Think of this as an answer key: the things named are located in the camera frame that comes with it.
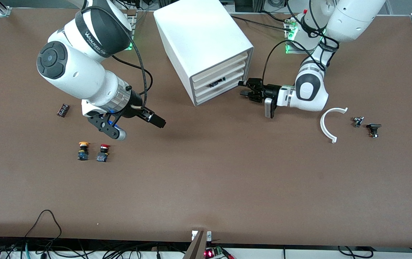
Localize red push button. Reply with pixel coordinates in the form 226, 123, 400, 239
96, 144, 110, 163

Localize yellow push button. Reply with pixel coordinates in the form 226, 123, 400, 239
77, 141, 90, 161

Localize white curved plastic arc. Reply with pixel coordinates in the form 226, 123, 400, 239
320, 107, 348, 144

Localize circuit board with red light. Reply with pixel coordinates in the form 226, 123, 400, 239
204, 246, 233, 259

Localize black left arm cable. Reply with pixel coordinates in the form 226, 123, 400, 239
262, 0, 340, 87

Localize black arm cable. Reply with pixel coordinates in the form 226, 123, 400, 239
82, 5, 153, 108
262, 0, 340, 87

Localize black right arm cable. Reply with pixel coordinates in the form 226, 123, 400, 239
82, 5, 153, 108

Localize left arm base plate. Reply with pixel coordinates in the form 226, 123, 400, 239
285, 16, 311, 54

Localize black cable on table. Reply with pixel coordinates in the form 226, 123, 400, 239
229, 15, 291, 28

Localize small black switch part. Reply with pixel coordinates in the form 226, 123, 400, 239
366, 123, 382, 138

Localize aluminium camera post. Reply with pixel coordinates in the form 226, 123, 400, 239
183, 230, 207, 259

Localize black looped cable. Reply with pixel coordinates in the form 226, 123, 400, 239
24, 210, 62, 240

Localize black coiled cable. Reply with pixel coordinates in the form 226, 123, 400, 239
337, 246, 374, 258

